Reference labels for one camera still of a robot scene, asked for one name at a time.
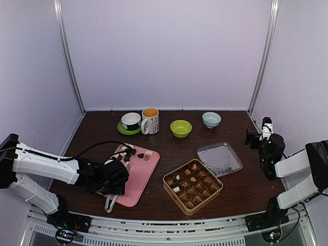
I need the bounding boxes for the pale blue ceramic bowl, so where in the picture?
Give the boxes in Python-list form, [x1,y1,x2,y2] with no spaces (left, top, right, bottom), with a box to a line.
[202,112,221,129]

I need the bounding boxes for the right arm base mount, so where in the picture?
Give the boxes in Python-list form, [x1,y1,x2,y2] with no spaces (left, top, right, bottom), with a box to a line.
[244,212,289,232]

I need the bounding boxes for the circuit board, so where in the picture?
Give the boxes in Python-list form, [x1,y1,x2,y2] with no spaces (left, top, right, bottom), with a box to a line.
[55,229,77,244]
[260,229,282,244]

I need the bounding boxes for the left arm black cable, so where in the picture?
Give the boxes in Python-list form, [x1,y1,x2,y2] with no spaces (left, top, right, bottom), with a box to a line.
[15,140,136,165]

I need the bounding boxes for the right aluminium frame post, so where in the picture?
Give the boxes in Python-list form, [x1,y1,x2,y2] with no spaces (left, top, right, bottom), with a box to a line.
[248,0,279,115]

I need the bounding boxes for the white chocolate in tin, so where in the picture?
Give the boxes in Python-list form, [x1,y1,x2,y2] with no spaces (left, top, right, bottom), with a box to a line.
[173,187,180,193]

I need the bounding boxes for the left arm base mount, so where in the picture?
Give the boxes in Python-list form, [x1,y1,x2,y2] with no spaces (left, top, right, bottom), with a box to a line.
[45,213,92,233]

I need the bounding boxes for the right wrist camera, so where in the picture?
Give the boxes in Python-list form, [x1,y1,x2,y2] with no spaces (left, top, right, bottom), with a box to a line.
[259,117,274,141]

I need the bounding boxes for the green saucer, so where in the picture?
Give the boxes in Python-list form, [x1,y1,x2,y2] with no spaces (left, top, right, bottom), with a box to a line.
[117,122,141,135]

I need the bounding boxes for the left aluminium frame post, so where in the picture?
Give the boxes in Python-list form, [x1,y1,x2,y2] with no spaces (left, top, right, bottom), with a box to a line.
[53,0,86,115]

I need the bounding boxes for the front aluminium rail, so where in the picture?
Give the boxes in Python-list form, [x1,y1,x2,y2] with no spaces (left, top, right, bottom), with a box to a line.
[18,205,319,245]

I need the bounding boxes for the aluminium frame post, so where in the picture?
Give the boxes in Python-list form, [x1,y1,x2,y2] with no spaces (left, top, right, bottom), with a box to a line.
[248,0,279,115]
[53,0,86,115]

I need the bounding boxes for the lime green bowl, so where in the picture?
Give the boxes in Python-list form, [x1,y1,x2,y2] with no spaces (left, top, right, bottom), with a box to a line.
[170,120,192,138]

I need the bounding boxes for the left circuit board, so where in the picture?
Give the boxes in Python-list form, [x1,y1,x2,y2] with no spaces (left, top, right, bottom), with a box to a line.
[55,229,77,244]

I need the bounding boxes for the right circuit board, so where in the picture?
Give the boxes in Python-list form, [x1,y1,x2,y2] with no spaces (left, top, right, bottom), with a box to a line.
[260,229,282,244]

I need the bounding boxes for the pink plastic tray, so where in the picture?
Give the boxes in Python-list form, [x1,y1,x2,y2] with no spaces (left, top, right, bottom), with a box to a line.
[116,143,160,208]

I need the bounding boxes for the white dark blue bowl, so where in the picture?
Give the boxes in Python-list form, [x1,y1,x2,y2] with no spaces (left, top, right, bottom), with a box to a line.
[120,112,141,131]

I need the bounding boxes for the white metal tongs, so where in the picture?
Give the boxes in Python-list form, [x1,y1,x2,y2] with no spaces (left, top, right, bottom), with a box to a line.
[105,161,131,213]

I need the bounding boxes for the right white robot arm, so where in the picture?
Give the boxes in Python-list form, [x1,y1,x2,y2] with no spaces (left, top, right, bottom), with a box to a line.
[245,126,327,227]

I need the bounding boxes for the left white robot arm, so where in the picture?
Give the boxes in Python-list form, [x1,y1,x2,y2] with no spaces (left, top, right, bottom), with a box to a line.
[1,133,129,228]

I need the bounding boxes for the bear print tin lid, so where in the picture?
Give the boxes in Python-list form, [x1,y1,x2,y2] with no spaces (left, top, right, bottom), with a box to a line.
[196,142,243,177]

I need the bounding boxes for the gold chocolate tin box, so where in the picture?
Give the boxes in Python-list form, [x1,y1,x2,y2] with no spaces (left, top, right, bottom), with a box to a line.
[162,159,223,216]

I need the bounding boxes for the white patterned mug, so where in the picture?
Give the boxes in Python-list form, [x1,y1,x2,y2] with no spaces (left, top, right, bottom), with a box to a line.
[140,108,159,135]

